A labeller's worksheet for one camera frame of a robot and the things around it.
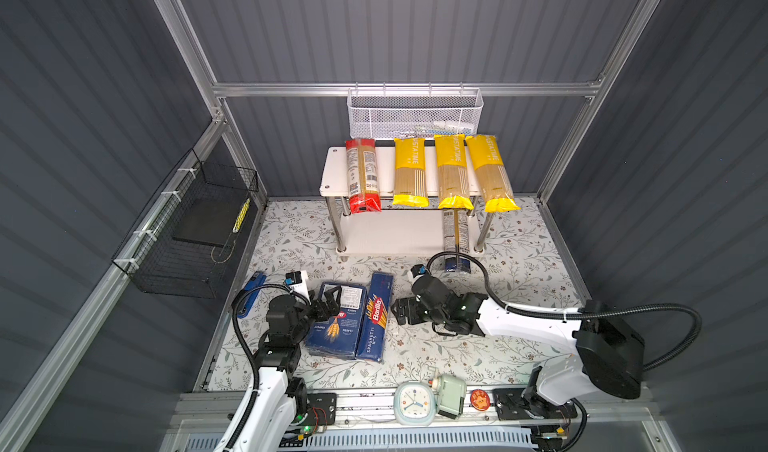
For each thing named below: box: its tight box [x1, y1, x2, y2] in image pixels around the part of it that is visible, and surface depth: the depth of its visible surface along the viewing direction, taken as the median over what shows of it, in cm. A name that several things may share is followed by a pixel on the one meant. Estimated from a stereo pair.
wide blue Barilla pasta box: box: [306, 283, 367, 360], surface depth 82 cm
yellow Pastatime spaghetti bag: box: [392, 137, 429, 208], surface depth 77 cm
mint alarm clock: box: [393, 381, 436, 427], surface depth 74 cm
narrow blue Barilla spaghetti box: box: [356, 272, 394, 363], surface depth 87 cm
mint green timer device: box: [432, 374, 467, 420], surface depth 72 cm
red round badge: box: [470, 389, 491, 412], surface depth 77 cm
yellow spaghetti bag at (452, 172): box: [434, 134, 475, 210], surface depth 78 cm
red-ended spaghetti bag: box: [346, 138, 382, 214], surface depth 76 cm
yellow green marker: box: [232, 197, 251, 233], surface depth 81 cm
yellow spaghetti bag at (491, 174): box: [465, 134, 521, 213], surface depth 76 cm
